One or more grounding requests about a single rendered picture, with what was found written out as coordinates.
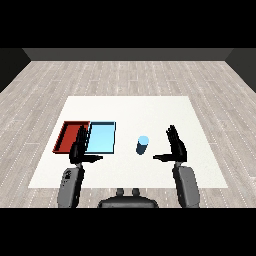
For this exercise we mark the red shallow open box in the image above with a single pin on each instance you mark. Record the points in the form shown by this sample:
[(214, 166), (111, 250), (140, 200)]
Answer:
[(68, 137)]

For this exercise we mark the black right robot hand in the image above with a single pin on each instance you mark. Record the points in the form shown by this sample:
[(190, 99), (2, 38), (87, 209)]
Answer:
[(177, 149)]

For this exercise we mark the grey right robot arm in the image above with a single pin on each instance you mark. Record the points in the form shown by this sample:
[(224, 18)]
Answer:
[(186, 186)]

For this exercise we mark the small blue can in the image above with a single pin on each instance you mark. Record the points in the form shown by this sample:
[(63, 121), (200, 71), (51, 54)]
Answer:
[(142, 145)]

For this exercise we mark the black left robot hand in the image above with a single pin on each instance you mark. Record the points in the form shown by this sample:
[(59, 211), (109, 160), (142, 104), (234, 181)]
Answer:
[(77, 150)]

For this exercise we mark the light blue shallow open box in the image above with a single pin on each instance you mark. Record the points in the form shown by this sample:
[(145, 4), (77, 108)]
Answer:
[(101, 137)]

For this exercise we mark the dark grey robot body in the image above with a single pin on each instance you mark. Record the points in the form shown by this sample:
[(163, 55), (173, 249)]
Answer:
[(128, 200)]

